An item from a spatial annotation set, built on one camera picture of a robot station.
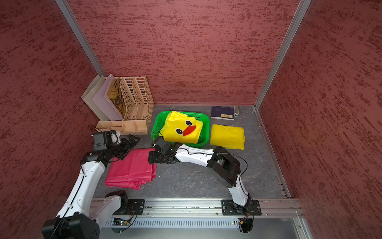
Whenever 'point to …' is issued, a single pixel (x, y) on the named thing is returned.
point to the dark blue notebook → (227, 113)
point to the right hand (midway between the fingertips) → (155, 162)
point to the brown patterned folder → (115, 96)
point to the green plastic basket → (157, 118)
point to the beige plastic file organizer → (139, 102)
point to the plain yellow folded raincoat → (231, 137)
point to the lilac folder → (101, 101)
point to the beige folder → (89, 94)
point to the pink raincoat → (133, 172)
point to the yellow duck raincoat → (179, 127)
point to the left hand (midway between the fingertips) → (136, 146)
